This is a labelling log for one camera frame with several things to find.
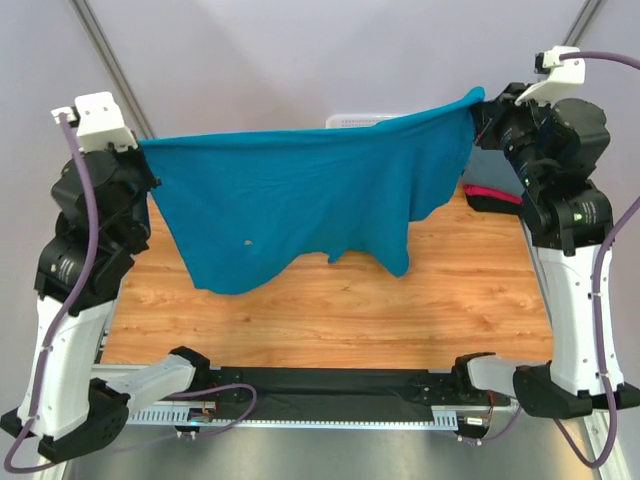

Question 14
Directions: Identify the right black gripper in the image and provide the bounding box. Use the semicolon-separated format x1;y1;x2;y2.
472;80;555;188

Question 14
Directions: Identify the blue t shirt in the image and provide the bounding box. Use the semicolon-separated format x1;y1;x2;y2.
141;87;485;295

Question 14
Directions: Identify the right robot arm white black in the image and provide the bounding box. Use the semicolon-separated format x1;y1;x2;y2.
450;83;639;419

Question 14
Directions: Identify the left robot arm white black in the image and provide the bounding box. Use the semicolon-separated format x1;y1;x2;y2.
1;146;211;465

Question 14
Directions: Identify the grey folded t shirt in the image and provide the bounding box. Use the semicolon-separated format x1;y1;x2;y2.
461;147;524;196

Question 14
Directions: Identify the pink folded t shirt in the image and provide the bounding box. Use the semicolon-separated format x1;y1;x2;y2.
463;184;522;205

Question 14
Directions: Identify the black folded t shirt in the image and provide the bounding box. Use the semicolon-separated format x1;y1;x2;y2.
466;196;521;215

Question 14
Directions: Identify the white plastic basket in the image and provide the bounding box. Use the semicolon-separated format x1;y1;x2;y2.
325;113;401;129

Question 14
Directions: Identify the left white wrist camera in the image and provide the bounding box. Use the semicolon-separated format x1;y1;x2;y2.
51;91;139;153

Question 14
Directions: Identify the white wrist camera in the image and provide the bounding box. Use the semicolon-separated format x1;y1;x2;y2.
51;91;139;153
515;46;586;106

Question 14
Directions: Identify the left aluminium frame post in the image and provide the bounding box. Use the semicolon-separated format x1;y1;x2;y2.
68;0;156;139

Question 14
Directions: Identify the aluminium frame post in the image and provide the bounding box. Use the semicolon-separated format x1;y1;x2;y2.
68;0;156;139
562;0;607;47

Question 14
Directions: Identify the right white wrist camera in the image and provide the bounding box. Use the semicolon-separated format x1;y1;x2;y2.
515;46;586;106

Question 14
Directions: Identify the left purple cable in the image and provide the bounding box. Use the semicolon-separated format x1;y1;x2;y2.
1;112;97;474

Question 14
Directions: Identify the purple cable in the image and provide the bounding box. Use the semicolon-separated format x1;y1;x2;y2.
1;112;97;474
552;49;640;470

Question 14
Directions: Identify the right aluminium frame post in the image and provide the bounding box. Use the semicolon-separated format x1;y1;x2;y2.
562;0;607;47

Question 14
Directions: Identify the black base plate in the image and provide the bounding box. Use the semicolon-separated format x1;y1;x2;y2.
205;367;509;422

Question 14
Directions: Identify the grey slotted cable duct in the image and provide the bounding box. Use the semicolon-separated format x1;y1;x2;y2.
127;405;516;430

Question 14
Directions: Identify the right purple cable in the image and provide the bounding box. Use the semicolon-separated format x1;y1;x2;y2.
552;49;640;470

